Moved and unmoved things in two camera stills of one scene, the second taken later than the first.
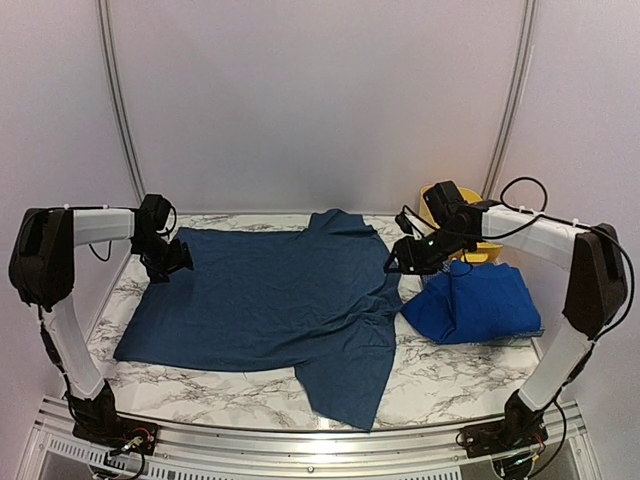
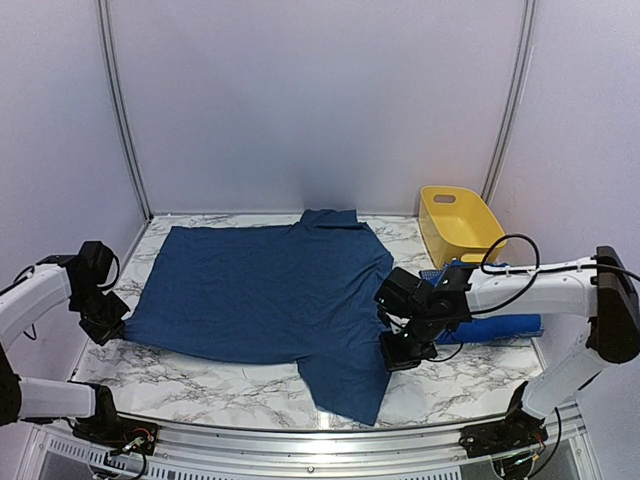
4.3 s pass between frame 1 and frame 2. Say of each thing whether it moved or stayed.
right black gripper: moved
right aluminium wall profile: stayed
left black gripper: moved
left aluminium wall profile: stayed
